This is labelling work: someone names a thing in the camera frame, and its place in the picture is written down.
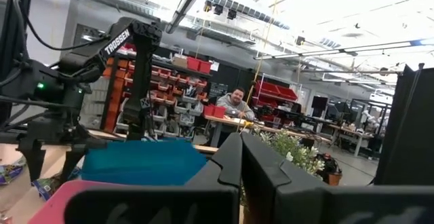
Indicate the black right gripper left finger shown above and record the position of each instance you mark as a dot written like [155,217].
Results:
[203,203]

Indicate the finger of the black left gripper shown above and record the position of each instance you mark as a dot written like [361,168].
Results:
[34,156]
[73,159]

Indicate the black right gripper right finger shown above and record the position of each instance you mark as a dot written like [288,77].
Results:
[305,203]

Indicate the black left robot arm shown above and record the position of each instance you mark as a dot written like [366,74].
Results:
[117,42]

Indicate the brown flower pot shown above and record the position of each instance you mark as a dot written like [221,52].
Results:
[334,179]

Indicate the pink-red plastic bin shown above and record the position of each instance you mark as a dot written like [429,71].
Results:
[54,203]

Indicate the small green potted plant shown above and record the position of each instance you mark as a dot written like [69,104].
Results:
[295,149]

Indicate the blue plastic bin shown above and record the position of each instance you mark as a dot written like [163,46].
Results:
[142,163]

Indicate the wooden workbench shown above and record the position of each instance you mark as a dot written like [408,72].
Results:
[271,129]

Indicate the red storage bin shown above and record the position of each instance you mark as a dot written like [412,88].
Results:
[205,67]
[193,64]
[208,110]
[219,112]

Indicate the person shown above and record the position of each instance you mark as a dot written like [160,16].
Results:
[235,107]

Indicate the black monitor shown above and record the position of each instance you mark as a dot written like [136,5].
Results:
[319,102]

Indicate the rack of red bins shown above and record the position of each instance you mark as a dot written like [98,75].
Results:
[276,93]

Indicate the shelf rack with parts bins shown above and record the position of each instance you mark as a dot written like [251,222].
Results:
[169,91]

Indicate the black divider screen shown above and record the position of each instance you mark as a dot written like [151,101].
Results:
[407,132]

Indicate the long ceiling light strip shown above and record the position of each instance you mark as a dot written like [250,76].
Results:
[339,51]

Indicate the black ceiling spotlight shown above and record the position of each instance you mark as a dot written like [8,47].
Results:
[231,14]
[218,9]
[207,6]

